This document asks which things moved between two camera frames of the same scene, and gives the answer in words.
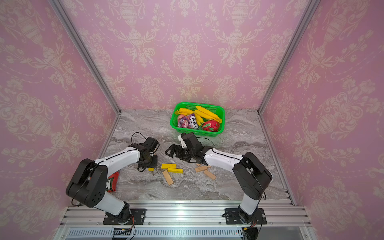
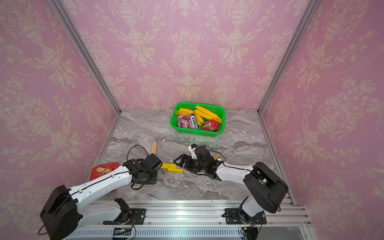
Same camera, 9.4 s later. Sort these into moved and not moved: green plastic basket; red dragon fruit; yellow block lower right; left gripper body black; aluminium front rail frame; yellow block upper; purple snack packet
Moved: left gripper body black
Not moved: red dragon fruit; purple snack packet; aluminium front rail frame; yellow block upper; yellow block lower right; green plastic basket
